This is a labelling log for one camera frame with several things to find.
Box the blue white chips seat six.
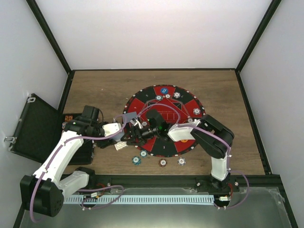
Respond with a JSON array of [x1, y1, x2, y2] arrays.
[[173, 92, 181, 98]]

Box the light blue slotted cable duct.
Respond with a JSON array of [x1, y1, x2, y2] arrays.
[[64, 195, 214, 205]]

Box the green poker chip stack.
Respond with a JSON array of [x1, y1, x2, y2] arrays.
[[132, 156, 141, 165]]

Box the black frame post left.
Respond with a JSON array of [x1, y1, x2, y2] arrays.
[[26, 0, 72, 75]]

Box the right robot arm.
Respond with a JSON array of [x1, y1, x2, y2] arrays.
[[121, 109, 234, 191]]

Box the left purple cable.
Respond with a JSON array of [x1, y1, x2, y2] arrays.
[[30, 114, 129, 223]]

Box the green chips seat five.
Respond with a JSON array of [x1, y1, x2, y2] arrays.
[[156, 95, 162, 101]]

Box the orange brown poker chip stack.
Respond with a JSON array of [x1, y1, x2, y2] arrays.
[[159, 159, 167, 168]]

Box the dealt card seat four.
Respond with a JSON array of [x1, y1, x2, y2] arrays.
[[123, 112, 137, 123]]

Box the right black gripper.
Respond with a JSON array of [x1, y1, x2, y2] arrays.
[[121, 125, 159, 146]]

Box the black frame post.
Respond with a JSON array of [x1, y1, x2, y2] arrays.
[[236, 0, 282, 72], [26, 0, 72, 75]]

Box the green chip mat edge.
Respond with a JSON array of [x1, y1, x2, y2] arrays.
[[140, 150, 148, 158]]

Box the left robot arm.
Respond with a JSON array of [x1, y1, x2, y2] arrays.
[[20, 106, 127, 223]]

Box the white card box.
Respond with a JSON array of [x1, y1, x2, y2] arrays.
[[114, 142, 128, 151]]

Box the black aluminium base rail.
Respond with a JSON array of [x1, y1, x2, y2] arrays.
[[84, 174, 284, 194]]

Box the blue white poker chip stack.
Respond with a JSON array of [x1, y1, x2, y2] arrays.
[[177, 157, 186, 166]]

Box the black frame post right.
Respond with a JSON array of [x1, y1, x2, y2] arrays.
[[236, 0, 282, 72]]

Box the black poker set case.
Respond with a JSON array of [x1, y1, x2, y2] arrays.
[[9, 94, 81, 163]]

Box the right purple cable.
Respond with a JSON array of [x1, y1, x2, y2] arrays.
[[136, 103, 250, 209]]

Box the round red black poker mat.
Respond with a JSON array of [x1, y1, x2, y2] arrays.
[[123, 85, 206, 157]]

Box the purple cable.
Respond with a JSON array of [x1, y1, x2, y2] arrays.
[[30, 114, 129, 223], [136, 103, 250, 209]]

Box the blue white chips seat eight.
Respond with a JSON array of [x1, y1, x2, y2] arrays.
[[193, 108, 201, 115]]

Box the blue small blind button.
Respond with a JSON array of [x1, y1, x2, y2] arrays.
[[160, 87, 169, 95]]

